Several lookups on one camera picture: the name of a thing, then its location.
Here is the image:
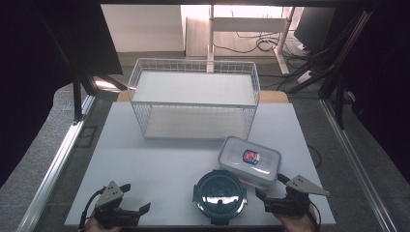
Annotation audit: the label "white table sheet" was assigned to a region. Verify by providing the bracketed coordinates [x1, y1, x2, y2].
[64, 101, 337, 227]

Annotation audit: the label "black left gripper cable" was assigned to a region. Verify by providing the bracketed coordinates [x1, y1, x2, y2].
[78, 188, 106, 230]

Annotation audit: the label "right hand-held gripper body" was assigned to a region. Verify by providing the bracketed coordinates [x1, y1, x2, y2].
[264, 174, 331, 218]

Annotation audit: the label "person's left hand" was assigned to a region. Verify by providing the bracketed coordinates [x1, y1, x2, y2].
[84, 216, 122, 232]

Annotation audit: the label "white wire basket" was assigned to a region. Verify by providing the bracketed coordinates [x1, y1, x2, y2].
[127, 57, 261, 141]

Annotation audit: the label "white power strip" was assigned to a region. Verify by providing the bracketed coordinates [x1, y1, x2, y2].
[296, 70, 314, 85]

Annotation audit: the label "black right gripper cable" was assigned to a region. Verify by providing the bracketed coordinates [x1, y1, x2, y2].
[308, 200, 322, 232]

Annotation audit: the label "black floor cables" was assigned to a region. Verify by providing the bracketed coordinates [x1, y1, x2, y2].
[213, 30, 282, 55]

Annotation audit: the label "black frame post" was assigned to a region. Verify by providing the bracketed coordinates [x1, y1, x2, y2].
[71, 72, 85, 126]

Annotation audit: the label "clear rectangular lidded container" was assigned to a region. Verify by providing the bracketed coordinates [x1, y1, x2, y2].
[218, 135, 282, 189]

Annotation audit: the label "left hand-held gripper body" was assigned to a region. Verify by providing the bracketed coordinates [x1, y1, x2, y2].
[93, 181, 143, 229]

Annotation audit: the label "round dark teal lidded container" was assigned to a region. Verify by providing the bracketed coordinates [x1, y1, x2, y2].
[192, 169, 249, 226]

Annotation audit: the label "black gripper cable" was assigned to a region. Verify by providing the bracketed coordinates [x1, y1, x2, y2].
[308, 200, 322, 232]
[78, 188, 106, 230]

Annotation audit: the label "black curtain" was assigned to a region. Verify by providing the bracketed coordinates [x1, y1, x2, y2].
[337, 0, 410, 186]
[0, 0, 124, 189]

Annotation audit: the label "person's right hand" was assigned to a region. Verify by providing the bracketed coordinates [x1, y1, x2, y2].
[274, 206, 319, 232]

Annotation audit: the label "white desk frame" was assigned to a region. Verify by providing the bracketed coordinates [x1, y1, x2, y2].
[180, 4, 297, 75]

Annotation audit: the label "aluminium frame rail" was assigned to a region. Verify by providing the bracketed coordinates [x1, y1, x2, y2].
[318, 98, 390, 232]
[16, 94, 97, 232]

